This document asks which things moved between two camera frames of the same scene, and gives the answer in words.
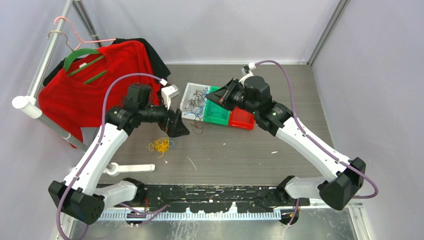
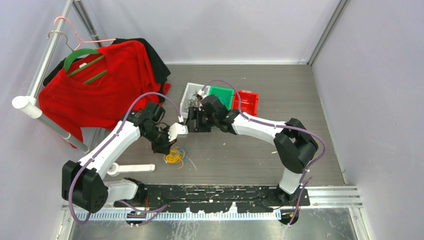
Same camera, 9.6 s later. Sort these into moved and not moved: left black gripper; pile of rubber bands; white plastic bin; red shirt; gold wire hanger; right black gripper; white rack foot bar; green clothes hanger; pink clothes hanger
Moved: pile of rubber bands; right black gripper; left black gripper
Not moved: white plastic bin; white rack foot bar; green clothes hanger; red shirt; pink clothes hanger; gold wire hanger
